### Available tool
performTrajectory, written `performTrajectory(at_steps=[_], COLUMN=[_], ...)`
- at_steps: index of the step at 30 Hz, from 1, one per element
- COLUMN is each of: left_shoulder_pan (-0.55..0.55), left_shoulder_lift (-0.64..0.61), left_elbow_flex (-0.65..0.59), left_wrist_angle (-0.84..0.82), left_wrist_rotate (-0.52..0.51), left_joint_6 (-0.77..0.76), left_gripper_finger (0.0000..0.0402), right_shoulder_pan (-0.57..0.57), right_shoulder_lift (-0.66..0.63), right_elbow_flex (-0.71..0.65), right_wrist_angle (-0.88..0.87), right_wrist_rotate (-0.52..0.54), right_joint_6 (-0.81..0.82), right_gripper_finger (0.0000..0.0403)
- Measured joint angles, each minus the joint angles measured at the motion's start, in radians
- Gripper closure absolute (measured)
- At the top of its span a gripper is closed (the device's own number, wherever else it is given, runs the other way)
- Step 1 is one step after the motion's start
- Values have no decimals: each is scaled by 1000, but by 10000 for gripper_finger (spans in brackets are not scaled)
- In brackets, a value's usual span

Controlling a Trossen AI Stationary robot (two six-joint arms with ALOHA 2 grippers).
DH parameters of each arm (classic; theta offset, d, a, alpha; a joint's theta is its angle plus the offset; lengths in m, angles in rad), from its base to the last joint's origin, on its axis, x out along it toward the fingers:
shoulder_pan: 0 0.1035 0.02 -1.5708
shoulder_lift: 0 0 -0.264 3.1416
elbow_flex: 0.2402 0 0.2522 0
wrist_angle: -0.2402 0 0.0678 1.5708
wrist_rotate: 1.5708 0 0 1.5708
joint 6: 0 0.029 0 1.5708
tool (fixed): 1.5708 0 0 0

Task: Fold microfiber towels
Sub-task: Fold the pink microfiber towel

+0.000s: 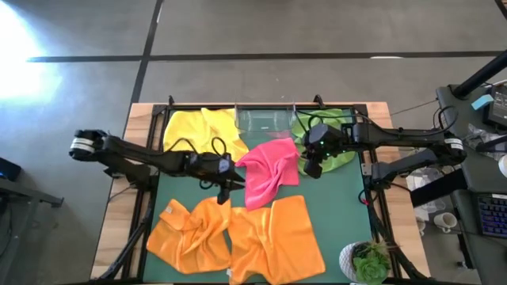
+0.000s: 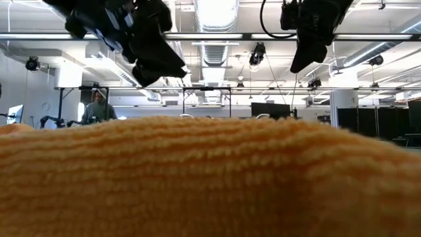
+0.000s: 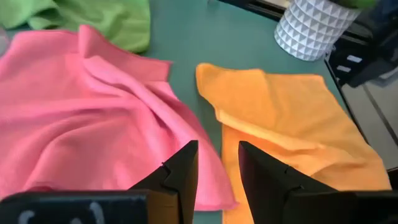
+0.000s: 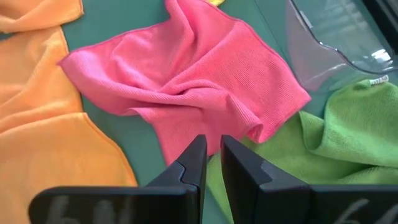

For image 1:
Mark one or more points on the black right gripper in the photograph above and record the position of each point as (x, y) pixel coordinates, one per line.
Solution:
(326, 138)

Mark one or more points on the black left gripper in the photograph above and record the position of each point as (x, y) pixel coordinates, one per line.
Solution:
(206, 166)

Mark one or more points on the green microfiber towel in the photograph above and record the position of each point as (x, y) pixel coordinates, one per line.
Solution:
(338, 161)

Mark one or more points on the pink microfiber towel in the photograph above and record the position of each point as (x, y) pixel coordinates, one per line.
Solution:
(269, 170)

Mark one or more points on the orange microfiber towel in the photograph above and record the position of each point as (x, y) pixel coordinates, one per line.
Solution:
(186, 241)
(277, 241)

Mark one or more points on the yellow microfiber towel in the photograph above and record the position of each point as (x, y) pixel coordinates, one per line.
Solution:
(198, 126)

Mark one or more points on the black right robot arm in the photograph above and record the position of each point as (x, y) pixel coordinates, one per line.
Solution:
(396, 136)

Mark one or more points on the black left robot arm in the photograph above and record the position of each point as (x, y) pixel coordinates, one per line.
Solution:
(134, 152)

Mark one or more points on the green table mat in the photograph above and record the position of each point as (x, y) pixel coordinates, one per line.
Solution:
(336, 206)

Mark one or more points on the clear plastic bin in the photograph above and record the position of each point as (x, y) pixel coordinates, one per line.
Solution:
(263, 120)

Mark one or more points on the clear plastic container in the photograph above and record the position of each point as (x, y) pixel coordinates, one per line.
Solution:
(420, 178)

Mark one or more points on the succulent in white pot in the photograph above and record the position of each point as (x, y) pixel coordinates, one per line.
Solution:
(370, 265)

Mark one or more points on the black padded bar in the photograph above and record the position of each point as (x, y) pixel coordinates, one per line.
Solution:
(439, 188)

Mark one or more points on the white mug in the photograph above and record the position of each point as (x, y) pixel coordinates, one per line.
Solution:
(444, 221)

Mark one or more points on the dark grey side desk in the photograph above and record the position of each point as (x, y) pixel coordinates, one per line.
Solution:
(475, 174)

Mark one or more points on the crinkled clear plastic bag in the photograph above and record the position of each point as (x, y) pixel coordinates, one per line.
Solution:
(481, 134)

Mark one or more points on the light blue card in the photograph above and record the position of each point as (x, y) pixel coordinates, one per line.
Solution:
(482, 102)

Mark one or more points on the backlit computer keyboard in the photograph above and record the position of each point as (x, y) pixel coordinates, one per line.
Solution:
(493, 215)

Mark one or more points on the white cup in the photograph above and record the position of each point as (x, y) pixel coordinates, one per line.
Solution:
(504, 166)

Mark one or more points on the black stand pole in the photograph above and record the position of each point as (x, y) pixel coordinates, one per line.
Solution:
(481, 75)

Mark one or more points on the black box device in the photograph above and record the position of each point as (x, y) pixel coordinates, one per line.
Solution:
(498, 109)

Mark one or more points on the black device blue light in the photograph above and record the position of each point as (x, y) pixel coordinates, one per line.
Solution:
(10, 170)

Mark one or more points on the small black frame clamp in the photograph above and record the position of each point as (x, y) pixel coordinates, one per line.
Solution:
(318, 101)
(171, 100)

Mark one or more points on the black aluminium table frame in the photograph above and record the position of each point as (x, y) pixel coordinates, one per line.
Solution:
(149, 206)

